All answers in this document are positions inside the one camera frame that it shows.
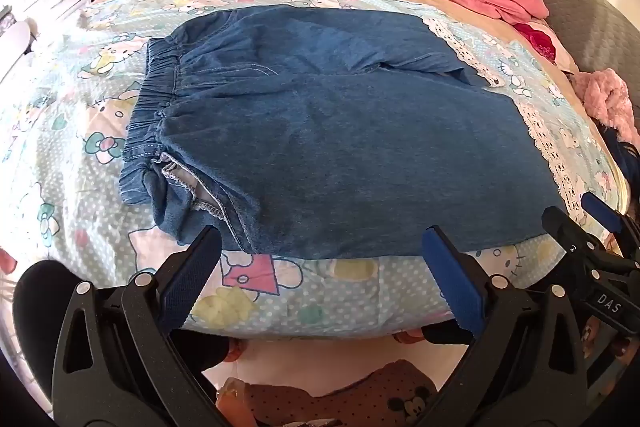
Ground person's leg in black trousers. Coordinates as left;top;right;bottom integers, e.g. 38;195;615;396
12;261;81;405

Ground grey quilted cushion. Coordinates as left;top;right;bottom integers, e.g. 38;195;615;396
477;0;640;80

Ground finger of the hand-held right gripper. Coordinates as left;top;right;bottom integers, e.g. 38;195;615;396
582;193;640;258
542;206;608;288

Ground white curved furniture edge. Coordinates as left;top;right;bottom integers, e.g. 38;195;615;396
0;20;34;84

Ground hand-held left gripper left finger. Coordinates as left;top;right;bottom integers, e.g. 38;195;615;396
51;225;236;427

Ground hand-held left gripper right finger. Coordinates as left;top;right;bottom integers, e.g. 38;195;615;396
421;226;596;427

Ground blue denim pants lace trim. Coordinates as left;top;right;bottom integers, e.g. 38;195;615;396
119;4;593;258

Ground pink fluffy garment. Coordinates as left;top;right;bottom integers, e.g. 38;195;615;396
570;69;640;144

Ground red cloth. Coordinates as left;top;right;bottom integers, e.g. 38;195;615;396
514;22;558;64

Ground brown cartoon mouse slippers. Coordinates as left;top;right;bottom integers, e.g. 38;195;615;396
216;358;442;427

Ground dark navy garment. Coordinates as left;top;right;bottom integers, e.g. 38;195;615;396
597;124;640;190

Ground cartoon cat printed blanket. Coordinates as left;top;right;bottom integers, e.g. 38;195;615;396
0;0;628;340

